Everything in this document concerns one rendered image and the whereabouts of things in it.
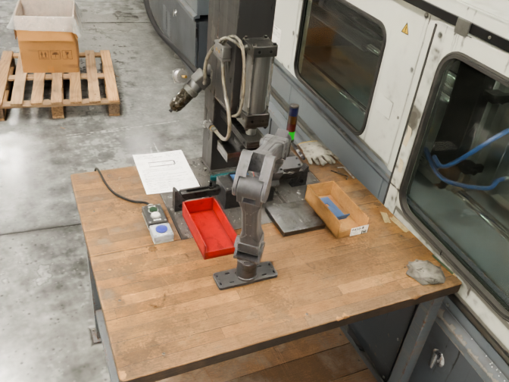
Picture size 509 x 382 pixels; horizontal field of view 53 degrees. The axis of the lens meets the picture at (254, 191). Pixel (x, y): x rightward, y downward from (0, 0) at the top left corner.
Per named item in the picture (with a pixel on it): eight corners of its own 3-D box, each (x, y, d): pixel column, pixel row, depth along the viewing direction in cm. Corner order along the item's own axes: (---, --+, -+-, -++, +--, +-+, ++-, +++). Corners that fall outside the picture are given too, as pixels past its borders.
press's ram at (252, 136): (227, 170, 179) (233, 92, 162) (203, 136, 198) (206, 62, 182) (273, 164, 186) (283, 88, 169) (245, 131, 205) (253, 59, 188)
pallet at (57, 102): (4, 65, 500) (2, 50, 492) (110, 63, 529) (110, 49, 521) (-8, 121, 407) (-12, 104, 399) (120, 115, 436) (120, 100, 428)
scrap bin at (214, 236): (204, 260, 166) (204, 245, 163) (182, 214, 185) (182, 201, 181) (238, 252, 171) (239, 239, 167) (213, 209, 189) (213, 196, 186)
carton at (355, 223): (336, 240, 182) (341, 223, 178) (304, 201, 201) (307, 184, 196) (366, 234, 187) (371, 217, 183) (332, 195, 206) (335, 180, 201)
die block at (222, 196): (224, 209, 190) (226, 192, 186) (215, 194, 197) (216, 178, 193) (273, 201, 197) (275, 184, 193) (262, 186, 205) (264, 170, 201)
